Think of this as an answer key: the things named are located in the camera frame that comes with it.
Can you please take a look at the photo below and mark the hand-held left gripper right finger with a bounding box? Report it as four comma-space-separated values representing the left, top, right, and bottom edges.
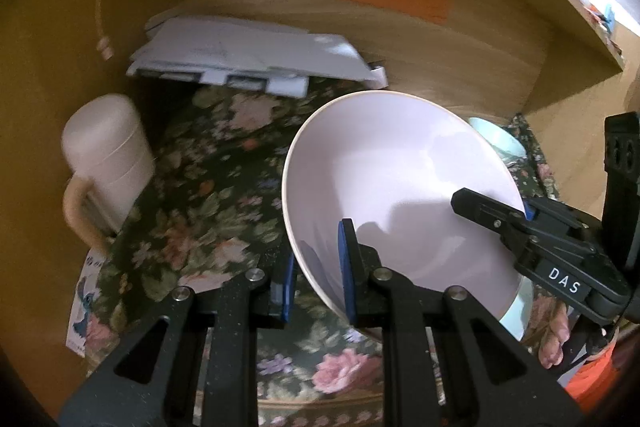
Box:
338, 218, 586, 427

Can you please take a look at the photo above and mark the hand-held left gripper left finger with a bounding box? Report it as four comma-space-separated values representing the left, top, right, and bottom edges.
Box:
57, 252, 297, 427

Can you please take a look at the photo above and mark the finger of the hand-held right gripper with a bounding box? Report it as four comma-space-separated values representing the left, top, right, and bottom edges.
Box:
525, 197, 601, 253
450, 188, 531, 258

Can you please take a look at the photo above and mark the light green bowl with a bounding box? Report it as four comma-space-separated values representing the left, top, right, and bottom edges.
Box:
467, 117, 528, 168

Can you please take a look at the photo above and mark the light green plate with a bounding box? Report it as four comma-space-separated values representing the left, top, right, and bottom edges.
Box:
499, 279, 534, 343

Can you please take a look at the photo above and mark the pink bowl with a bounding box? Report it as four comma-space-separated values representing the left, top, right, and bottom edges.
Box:
281, 90, 528, 343

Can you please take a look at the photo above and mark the person's right hand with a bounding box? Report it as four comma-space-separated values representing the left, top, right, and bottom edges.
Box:
540, 303, 572, 370

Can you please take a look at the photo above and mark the orange cloth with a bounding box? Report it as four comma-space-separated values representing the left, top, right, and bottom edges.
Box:
567, 342, 626, 413

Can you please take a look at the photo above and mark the floral tablecloth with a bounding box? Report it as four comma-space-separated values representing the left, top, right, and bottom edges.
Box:
82, 84, 561, 427

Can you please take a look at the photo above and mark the cartoon sticker sheet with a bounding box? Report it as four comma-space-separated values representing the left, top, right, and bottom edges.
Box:
65, 249, 108, 358

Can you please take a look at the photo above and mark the pink mug with lid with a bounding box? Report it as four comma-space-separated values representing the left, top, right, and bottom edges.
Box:
61, 94, 157, 255

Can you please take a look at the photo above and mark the stack of white papers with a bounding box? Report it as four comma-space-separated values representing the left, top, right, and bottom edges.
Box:
125, 9, 388, 98

